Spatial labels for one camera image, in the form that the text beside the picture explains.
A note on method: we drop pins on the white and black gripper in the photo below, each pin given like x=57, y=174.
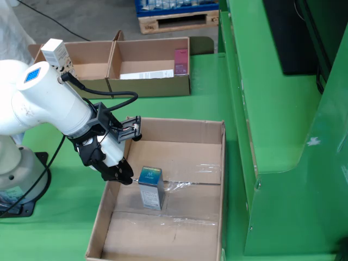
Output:
x=111, y=150

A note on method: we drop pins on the blue cosmetic product box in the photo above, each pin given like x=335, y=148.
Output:
x=150, y=190

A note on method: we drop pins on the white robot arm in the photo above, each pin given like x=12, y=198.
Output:
x=49, y=98

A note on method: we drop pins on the large cardboard tray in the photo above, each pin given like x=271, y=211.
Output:
x=176, y=155

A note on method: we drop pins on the divided cardboard box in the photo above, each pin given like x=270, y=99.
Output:
x=149, y=87

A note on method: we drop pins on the flat white box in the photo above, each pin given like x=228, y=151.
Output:
x=146, y=74

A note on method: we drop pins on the small maroon box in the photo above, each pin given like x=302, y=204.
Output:
x=181, y=61

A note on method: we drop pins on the cow print white carton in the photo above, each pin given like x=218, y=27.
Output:
x=54, y=51

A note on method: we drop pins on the wooden pallet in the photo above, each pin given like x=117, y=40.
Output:
x=148, y=27

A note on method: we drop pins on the black flat panel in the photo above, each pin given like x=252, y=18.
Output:
x=293, y=40

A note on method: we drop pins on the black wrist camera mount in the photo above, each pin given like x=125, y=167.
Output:
x=104, y=117

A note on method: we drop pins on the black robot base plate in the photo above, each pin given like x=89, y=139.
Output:
x=27, y=210

